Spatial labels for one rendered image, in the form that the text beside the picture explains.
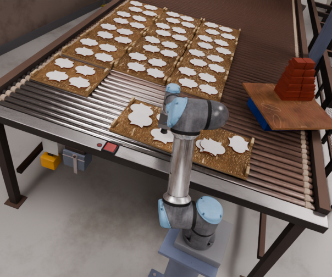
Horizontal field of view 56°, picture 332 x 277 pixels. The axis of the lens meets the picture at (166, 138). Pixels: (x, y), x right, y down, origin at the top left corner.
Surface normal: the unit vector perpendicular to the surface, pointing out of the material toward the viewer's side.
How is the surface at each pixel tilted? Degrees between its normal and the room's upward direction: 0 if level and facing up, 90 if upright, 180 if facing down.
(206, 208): 7
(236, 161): 0
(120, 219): 0
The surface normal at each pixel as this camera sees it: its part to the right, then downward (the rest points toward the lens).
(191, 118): 0.12, 0.25
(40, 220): 0.17, -0.73
